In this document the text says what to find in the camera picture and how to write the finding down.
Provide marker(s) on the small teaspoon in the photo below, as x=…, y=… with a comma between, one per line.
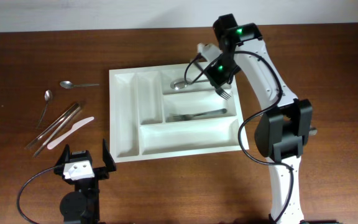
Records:
x=69, y=85
x=48, y=98

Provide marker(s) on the steel fork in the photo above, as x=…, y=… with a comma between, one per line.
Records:
x=187, y=117
x=222, y=93

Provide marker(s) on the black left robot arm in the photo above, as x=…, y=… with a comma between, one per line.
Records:
x=81, y=206

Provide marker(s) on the small teaspoon upper left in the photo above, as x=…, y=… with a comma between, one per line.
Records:
x=69, y=85

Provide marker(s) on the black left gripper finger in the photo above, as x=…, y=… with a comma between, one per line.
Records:
x=65, y=156
x=109, y=164

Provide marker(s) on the white plastic cutlery tray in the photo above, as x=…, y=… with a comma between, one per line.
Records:
x=159, y=112

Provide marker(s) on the white plastic knife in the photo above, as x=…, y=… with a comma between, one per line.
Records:
x=75, y=127

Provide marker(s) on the steel tablespoon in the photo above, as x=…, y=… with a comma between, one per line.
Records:
x=182, y=83

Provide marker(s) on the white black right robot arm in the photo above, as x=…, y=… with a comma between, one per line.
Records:
x=285, y=121

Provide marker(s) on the small teaspoon far left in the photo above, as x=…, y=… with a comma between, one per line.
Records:
x=48, y=98

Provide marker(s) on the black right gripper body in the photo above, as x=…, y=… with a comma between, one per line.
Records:
x=221, y=71

